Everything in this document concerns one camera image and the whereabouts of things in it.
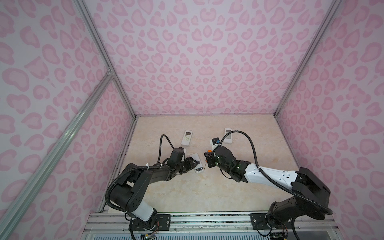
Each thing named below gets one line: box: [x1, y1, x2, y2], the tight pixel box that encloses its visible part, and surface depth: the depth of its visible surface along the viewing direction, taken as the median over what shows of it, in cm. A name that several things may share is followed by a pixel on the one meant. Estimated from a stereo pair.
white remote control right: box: [223, 128, 233, 144], surface depth 106 cm
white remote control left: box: [181, 130, 193, 146], surface depth 107 cm
